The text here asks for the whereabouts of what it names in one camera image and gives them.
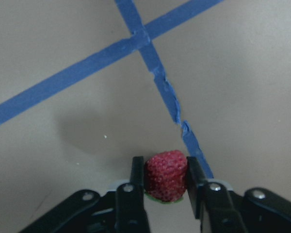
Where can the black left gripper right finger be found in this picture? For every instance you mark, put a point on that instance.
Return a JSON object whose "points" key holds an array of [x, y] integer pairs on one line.
{"points": [[211, 202]]}

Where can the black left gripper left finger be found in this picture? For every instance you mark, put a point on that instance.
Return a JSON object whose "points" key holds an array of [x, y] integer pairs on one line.
{"points": [[131, 216]]}

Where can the red strawberry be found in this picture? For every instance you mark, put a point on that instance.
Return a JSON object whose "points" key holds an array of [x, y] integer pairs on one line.
{"points": [[165, 175]]}

